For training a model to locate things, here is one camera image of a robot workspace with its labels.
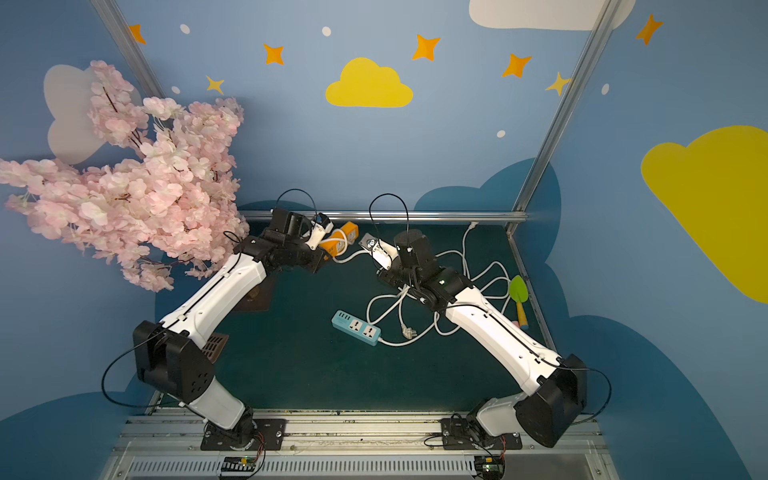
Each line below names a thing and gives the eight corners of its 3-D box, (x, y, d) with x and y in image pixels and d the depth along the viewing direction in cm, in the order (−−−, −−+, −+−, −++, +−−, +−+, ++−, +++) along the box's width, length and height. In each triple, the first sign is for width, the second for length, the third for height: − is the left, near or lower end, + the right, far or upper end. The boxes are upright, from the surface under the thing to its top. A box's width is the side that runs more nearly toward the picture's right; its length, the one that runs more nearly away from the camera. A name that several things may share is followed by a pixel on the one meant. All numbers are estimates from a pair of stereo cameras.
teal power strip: (329, 324, 95) (328, 321, 93) (338, 310, 98) (337, 307, 97) (376, 347, 90) (376, 344, 89) (384, 332, 94) (384, 329, 92)
